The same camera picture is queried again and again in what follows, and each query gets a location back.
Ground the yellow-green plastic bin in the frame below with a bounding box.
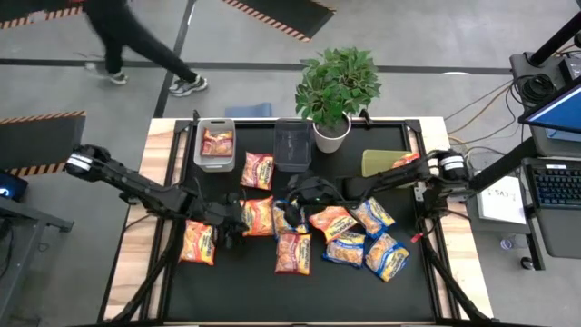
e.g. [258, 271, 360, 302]
[361, 149, 428, 190]

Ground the blue Maruchan noodle pack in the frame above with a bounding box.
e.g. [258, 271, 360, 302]
[364, 231, 410, 283]
[271, 198, 310, 236]
[321, 230, 367, 269]
[351, 196, 397, 240]

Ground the black cable coil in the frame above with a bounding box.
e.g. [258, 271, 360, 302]
[517, 72, 557, 106]

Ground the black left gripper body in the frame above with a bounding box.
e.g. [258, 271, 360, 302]
[206, 199, 249, 233]

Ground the dark translucent plastic bin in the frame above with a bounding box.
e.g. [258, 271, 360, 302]
[272, 118, 314, 173]

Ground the dark device with blue light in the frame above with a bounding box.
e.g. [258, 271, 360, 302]
[0, 170, 29, 204]

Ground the blue-grey pad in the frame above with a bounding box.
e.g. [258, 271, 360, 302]
[224, 102, 273, 119]

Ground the white plant pot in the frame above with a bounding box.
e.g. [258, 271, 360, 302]
[311, 113, 353, 154]

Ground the green leafy plant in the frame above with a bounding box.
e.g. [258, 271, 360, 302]
[294, 46, 383, 131]

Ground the black aluminium rig frame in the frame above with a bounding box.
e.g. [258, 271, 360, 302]
[97, 108, 500, 327]

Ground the black hazard-striped floor mat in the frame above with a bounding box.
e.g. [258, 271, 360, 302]
[0, 0, 87, 31]
[221, 0, 340, 45]
[0, 110, 87, 178]

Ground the red Maruchan noodle pack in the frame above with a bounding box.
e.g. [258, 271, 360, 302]
[274, 232, 313, 277]
[201, 127, 235, 158]
[239, 151, 276, 191]

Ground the grey laptop with keyboard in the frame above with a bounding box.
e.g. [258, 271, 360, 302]
[521, 156, 581, 260]

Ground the grey desk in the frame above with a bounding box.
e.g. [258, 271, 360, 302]
[0, 194, 75, 327]

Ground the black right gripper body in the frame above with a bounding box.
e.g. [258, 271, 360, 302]
[288, 178, 347, 208]

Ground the grey equipment stand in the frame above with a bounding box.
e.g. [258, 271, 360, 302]
[508, 51, 581, 158]

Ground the light grey plastic bin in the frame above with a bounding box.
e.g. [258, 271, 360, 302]
[193, 118, 237, 173]

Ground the person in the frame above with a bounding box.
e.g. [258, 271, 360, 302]
[81, 0, 210, 99]

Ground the black diagonal pole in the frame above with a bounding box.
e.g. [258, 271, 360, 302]
[528, 11, 581, 67]

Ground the white paper sheet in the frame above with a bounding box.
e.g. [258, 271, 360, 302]
[475, 174, 527, 226]

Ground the monitor with blue screen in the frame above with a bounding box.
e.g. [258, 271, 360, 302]
[517, 81, 581, 136]

